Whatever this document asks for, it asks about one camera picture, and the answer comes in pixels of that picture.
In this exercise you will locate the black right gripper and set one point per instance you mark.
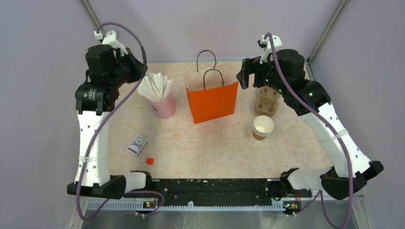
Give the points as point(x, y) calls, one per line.
point(253, 66)

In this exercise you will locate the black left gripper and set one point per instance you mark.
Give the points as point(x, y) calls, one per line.
point(138, 67)

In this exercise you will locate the orange paper bag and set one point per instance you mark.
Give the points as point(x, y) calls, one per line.
point(211, 92)

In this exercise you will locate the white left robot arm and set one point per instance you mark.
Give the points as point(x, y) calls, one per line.
point(108, 69)

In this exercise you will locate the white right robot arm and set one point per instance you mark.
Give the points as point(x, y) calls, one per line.
point(351, 169)

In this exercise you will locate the cardboard cup carrier stack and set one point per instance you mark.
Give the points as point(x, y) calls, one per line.
point(267, 103)

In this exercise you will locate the pink straw holder cup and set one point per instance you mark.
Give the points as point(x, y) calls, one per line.
point(165, 109)

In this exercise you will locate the brown paper cup stack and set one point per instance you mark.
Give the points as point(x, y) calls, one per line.
point(262, 127)

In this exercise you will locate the blue playing card box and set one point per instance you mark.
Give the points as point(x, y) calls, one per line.
point(137, 145)

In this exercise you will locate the small red cube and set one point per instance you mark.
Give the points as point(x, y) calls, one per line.
point(150, 161)

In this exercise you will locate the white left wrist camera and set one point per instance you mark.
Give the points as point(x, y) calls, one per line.
point(111, 38)

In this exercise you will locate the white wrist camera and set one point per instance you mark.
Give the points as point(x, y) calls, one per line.
point(111, 38)
point(268, 43)

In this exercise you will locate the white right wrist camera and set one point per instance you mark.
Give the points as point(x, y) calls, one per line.
point(268, 43)

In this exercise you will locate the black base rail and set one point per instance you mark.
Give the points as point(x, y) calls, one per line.
point(221, 192)

